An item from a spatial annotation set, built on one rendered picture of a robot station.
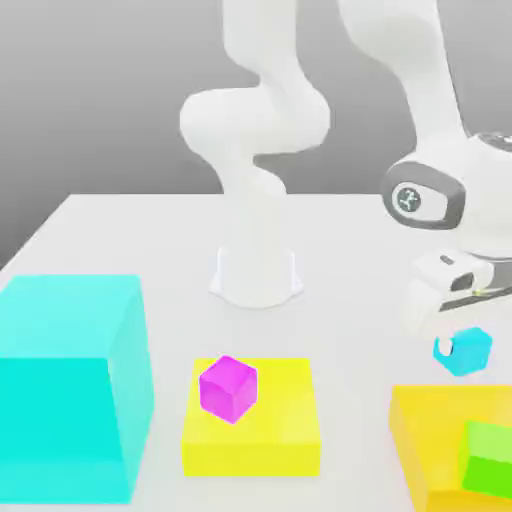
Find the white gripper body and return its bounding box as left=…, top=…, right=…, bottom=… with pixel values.
left=404, top=278, right=512, bottom=342

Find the small blue cube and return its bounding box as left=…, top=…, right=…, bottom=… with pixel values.
left=432, top=326, right=494, bottom=378

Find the small green cube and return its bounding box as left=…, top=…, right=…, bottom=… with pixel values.
left=457, top=419, right=512, bottom=501

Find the small magenta cube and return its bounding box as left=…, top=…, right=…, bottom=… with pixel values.
left=198, top=354, right=259, bottom=425

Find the large orange box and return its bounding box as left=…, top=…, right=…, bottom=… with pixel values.
left=389, top=384, right=512, bottom=512

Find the large yellow box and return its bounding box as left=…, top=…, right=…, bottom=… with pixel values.
left=181, top=357, right=322, bottom=478

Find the large cyan box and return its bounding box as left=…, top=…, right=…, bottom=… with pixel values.
left=0, top=274, right=155, bottom=505

